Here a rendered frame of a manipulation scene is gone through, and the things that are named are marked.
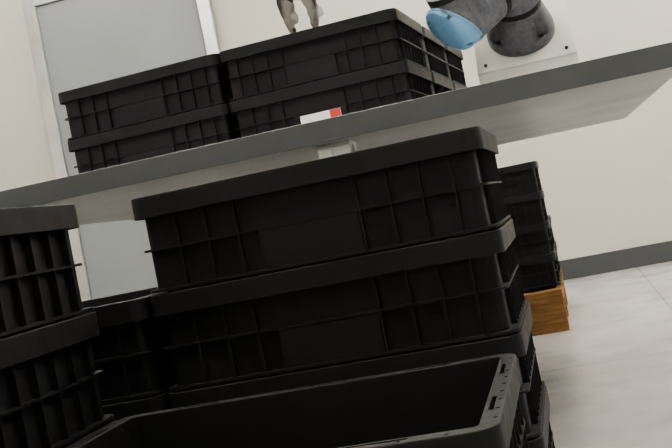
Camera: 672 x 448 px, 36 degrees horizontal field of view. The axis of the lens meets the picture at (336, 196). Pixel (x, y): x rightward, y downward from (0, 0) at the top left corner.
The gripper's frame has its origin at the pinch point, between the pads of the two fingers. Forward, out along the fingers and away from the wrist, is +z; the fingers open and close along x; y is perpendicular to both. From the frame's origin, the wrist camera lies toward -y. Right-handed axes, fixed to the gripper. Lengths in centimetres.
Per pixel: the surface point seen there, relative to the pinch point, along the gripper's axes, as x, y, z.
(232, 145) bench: -14, -64, 28
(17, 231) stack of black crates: -43, -148, 38
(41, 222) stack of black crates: -42, -143, 38
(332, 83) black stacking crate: -16.0, -23.7, 17.3
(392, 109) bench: -42, -56, 29
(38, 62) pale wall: 285, 231, -72
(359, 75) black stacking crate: -21.8, -22.5, 17.1
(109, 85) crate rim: 33.1, -33.2, 5.4
